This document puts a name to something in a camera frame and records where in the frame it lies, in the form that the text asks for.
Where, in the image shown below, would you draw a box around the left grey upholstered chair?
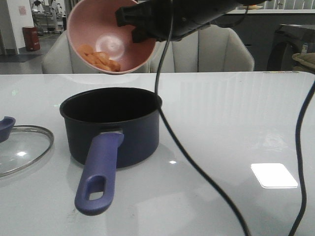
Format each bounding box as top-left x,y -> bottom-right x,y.
41,31 -> 150,74

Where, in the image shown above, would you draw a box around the fruit plate on counter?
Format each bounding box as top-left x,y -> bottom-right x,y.
242,5 -> 263,10

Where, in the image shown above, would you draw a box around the pink wall notice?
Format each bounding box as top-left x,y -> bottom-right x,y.
18,5 -> 27,16

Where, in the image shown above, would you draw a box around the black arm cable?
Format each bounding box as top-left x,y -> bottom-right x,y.
154,0 -> 315,236

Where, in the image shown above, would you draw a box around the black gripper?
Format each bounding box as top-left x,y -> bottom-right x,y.
115,0 -> 263,43

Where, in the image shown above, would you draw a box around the orange ham slices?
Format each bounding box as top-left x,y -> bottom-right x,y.
77,44 -> 121,72

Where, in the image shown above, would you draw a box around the pink bowl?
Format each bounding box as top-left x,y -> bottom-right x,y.
67,0 -> 156,75

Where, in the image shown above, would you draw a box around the right grey upholstered chair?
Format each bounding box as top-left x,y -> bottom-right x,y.
150,24 -> 255,73

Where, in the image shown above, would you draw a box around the metal shelving rack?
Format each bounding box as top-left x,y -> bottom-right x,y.
30,0 -> 67,36

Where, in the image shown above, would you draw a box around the beige cushion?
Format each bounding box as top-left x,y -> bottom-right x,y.
292,53 -> 315,74

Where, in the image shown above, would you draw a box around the dark grey sideboard counter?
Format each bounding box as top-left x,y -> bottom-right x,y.
211,9 -> 315,72

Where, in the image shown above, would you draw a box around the dark blue saucepan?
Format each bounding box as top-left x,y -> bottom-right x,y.
60,88 -> 162,216

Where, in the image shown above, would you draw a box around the grey upholstered chair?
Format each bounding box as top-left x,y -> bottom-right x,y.
41,31 -> 150,74
150,24 -> 255,73

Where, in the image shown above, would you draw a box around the glass lid with blue knob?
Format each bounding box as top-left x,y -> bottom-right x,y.
0,117 -> 54,177

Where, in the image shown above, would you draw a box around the black appliance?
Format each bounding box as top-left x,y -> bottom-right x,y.
266,24 -> 315,71

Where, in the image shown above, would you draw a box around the red bin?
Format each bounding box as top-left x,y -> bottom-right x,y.
22,27 -> 40,51

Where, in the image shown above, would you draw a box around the coloured sticker strip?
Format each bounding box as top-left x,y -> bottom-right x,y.
263,71 -> 299,74

